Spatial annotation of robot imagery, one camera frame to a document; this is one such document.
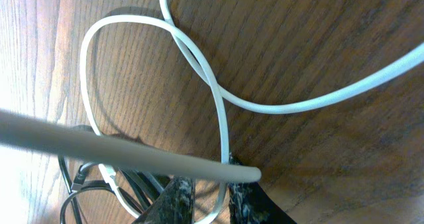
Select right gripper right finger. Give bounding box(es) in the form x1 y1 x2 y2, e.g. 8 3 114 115
227 156 297 224

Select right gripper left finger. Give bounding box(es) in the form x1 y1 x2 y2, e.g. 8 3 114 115
133 177 195 224

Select black usb cable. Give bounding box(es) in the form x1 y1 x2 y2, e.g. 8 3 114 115
58 124 172 224

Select white usb cable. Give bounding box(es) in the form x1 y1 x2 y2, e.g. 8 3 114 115
0 0 424 224

